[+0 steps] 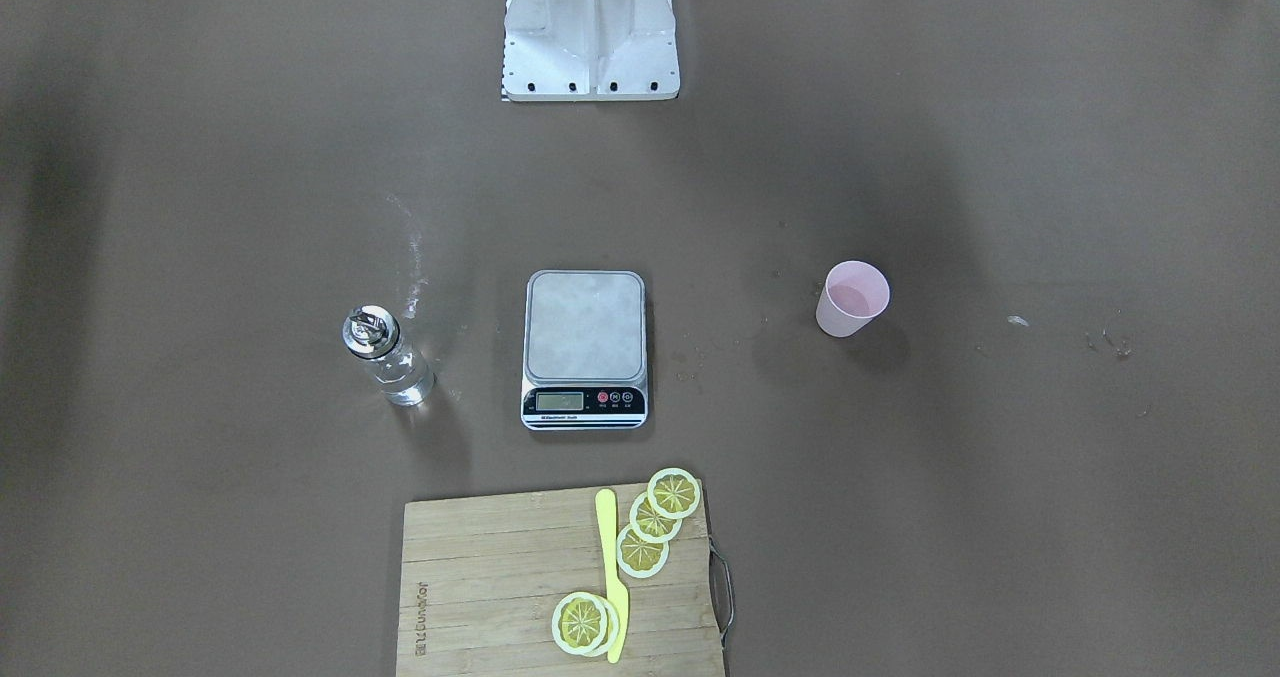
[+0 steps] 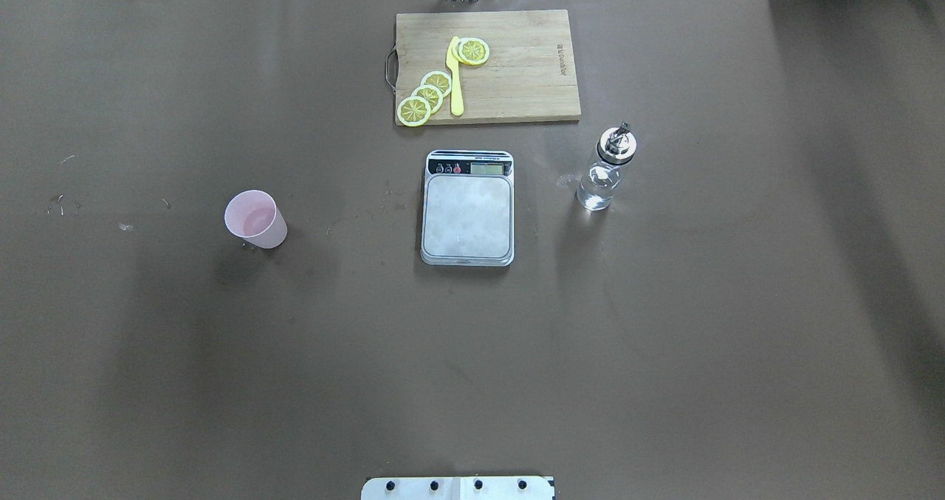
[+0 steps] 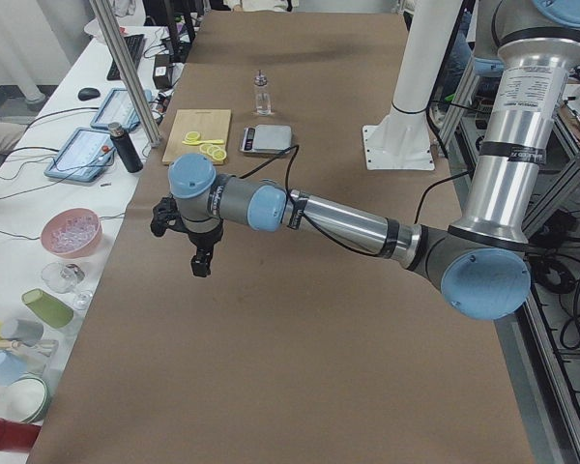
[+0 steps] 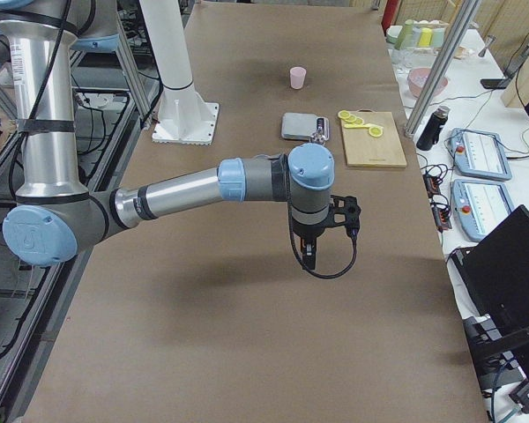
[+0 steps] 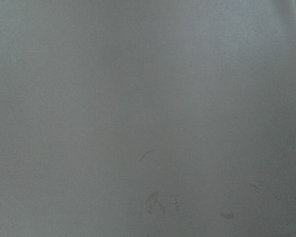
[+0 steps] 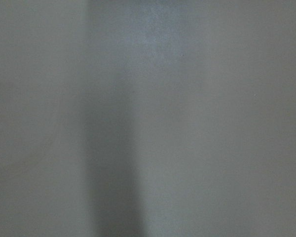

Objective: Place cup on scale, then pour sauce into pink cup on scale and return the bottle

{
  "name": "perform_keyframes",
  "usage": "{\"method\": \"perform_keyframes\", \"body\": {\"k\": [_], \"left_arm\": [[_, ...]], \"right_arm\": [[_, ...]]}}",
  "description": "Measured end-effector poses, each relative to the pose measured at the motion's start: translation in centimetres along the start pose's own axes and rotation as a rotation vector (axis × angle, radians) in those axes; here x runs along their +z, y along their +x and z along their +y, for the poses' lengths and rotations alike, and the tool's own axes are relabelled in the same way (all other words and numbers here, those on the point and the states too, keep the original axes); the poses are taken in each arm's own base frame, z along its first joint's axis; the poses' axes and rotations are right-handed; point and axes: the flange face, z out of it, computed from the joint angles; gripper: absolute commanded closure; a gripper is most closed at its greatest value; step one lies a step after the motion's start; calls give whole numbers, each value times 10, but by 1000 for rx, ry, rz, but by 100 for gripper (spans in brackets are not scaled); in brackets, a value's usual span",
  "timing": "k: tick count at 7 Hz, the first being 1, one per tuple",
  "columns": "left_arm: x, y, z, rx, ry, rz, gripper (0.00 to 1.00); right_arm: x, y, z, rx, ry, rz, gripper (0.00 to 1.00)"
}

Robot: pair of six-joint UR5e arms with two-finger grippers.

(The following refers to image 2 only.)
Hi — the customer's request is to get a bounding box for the glass sauce bottle metal spout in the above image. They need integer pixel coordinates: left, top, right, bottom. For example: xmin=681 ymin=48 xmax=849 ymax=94
xmin=576 ymin=122 xmax=638 ymax=213

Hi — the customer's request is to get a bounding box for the pink plastic cup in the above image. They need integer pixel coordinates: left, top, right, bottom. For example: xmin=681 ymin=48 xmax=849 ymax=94
xmin=223 ymin=189 xmax=288 ymax=250

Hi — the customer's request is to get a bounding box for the digital kitchen scale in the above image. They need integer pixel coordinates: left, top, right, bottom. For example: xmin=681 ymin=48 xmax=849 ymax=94
xmin=419 ymin=149 xmax=515 ymax=267

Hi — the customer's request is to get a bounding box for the lemon slice middle of row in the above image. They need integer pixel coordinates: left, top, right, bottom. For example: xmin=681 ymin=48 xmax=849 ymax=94
xmin=411 ymin=83 xmax=444 ymax=114

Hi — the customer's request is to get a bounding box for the lemon slice of row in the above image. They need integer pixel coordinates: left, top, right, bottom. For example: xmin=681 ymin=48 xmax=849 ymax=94
xmin=421 ymin=70 xmax=453 ymax=96
xmin=411 ymin=83 xmax=444 ymax=114

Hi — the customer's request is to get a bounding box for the lemon slice upper of row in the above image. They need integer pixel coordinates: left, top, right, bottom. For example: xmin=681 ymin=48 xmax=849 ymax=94
xmin=421 ymin=70 xmax=453 ymax=96

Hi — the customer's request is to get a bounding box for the yellow plastic knife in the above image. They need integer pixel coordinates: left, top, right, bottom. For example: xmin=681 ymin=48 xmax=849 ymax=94
xmin=445 ymin=36 xmax=465 ymax=117

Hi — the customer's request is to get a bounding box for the lemon slice near board end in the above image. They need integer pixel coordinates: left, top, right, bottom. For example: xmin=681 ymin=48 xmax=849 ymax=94
xmin=453 ymin=38 xmax=490 ymax=66

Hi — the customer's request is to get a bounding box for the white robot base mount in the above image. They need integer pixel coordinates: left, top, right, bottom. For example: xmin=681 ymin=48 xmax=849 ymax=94
xmin=360 ymin=474 xmax=557 ymax=499

